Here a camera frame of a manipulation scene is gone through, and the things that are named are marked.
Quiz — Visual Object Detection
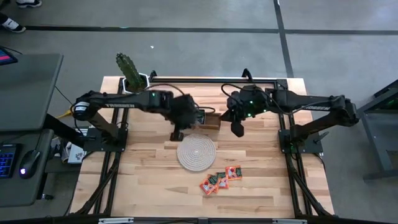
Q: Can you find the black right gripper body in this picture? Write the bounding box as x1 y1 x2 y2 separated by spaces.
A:
226 89 251 123

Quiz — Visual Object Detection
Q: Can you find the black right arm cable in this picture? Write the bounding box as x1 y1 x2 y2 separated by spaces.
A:
221 83 250 101

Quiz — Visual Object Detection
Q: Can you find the silver bar on frame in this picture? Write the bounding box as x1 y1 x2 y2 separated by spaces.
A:
272 218 307 224
98 217 134 224

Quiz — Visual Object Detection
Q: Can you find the white printed box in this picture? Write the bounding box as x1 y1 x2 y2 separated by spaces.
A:
60 141 88 165

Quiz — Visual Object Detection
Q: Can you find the black backlit keyboard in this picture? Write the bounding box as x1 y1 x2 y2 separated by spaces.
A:
0 143 18 179

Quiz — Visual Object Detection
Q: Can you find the grey side desk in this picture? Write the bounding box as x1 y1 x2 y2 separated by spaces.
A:
0 53 65 208

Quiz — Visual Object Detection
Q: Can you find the round woven rope mat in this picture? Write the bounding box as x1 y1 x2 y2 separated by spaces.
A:
176 133 218 172

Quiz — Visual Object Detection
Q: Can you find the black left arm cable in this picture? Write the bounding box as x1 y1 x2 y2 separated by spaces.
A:
145 82 216 114

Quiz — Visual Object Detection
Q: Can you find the white plant pot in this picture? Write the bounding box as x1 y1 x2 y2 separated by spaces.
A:
123 73 150 95

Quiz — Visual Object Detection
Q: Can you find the blue blackcurrant tea sachet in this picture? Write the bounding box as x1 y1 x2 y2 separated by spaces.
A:
195 108 206 125

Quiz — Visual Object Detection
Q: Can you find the black metal stand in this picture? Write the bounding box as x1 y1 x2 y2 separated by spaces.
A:
343 79 398 182

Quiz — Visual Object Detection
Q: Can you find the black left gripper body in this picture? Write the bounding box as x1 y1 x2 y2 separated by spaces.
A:
166 95 200 131

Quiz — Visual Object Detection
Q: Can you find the brown wooden compartment tray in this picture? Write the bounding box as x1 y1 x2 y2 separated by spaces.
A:
191 108 223 131

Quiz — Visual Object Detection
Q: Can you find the black computer mouse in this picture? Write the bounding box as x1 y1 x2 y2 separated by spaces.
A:
19 149 42 180

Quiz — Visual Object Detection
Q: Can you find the green cactus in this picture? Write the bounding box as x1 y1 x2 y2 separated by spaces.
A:
116 52 147 93

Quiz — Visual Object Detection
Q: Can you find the yellow cable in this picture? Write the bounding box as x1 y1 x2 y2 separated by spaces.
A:
55 108 75 120

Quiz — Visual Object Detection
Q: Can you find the person's foot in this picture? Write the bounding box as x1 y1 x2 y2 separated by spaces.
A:
15 0 43 9
0 11 27 34

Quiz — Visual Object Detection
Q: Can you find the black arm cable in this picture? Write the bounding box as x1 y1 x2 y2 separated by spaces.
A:
145 82 216 114
221 83 250 101

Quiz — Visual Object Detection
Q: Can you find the small lit screen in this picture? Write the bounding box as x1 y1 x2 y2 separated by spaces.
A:
0 46 19 67

